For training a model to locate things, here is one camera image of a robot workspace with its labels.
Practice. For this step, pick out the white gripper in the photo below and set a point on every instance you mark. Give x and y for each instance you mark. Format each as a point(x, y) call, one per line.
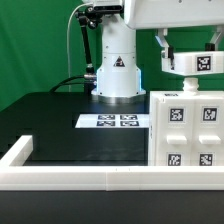
point(163, 14)

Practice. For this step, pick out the white rectangular block with tags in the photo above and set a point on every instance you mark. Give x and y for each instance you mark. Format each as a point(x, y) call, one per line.
point(194, 63)

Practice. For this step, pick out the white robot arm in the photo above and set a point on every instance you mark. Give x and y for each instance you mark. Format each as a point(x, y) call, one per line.
point(119, 78)

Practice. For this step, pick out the white cabinet box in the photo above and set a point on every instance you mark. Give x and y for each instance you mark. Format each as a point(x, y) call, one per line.
point(156, 153)

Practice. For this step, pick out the white U-shaped boundary frame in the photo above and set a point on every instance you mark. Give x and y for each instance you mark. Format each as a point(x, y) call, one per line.
point(16, 175)

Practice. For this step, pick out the white flat tag base plate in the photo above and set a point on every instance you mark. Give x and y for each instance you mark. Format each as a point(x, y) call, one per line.
point(112, 121)

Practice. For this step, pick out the white cabinet door panel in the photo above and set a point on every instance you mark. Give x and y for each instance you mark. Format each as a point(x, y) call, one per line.
point(208, 144)
point(176, 127)

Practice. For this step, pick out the black articulated camera mount arm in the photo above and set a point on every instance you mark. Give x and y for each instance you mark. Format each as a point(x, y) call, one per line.
point(87, 19)

